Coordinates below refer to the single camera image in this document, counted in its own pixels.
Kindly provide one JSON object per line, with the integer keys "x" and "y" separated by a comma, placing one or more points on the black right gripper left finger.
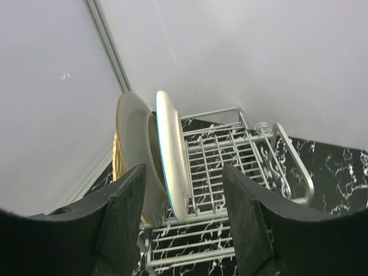
{"x": 96, "y": 235}

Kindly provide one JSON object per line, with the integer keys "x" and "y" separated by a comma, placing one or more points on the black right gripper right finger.
{"x": 276, "y": 236}

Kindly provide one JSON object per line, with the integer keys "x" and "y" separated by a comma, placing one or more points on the yellow green woven plate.
{"x": 117, "y": 164}

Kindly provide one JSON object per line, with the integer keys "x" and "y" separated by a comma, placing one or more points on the grey reindeer plate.
{"x": 137, "y": 134}

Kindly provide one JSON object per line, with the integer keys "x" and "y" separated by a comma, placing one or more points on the white bottom plate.
{"x": 173, "y": 156}

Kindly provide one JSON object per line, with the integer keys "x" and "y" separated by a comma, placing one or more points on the silver wire dish rack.
{"x": 202, "y": 244}

